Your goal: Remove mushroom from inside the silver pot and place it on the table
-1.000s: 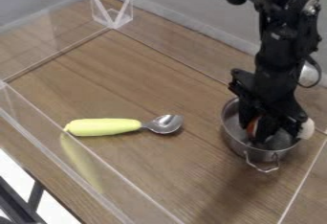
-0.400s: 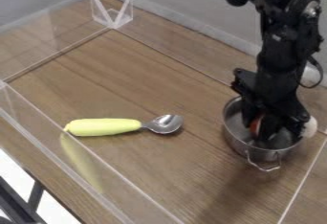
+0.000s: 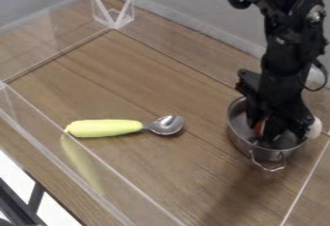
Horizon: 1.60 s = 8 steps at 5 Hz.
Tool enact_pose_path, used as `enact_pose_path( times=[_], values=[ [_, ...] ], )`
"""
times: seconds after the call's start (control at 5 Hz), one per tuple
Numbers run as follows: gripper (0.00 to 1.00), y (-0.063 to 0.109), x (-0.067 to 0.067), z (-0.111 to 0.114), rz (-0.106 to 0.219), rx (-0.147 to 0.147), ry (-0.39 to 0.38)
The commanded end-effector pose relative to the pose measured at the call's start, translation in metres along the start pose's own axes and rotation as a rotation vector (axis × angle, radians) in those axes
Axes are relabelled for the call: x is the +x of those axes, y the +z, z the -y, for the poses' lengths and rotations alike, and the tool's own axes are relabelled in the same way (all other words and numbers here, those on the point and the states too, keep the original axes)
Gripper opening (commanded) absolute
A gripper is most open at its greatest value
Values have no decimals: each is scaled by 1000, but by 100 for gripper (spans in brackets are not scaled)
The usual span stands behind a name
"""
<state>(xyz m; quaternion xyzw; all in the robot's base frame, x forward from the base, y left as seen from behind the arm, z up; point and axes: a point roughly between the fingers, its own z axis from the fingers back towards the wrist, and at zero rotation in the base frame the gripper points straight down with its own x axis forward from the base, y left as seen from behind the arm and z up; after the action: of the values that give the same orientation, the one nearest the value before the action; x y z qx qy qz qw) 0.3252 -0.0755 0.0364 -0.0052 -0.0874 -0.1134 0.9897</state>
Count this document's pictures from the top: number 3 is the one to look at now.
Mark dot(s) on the clear acrylic enclosure wall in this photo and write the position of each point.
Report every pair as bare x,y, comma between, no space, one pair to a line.
69,70

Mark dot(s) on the spoon with yellow handle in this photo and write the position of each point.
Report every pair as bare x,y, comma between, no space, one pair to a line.
103,128

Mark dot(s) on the toy mushroom red cap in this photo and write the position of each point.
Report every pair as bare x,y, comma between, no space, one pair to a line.
309,133

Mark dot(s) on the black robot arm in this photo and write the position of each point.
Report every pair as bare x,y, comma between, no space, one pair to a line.
294,31

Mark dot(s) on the dark metal table frame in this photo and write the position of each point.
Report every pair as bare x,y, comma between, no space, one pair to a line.
22,213

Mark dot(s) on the silver pot with handles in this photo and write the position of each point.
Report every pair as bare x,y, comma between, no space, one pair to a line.
268,156

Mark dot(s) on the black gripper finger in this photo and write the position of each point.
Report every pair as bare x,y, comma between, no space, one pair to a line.
274,127
257,113

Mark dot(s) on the clear acrylic corner bracket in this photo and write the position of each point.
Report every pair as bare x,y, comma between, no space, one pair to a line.
113,18

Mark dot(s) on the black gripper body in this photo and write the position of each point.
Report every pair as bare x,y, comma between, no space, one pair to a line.
278,86

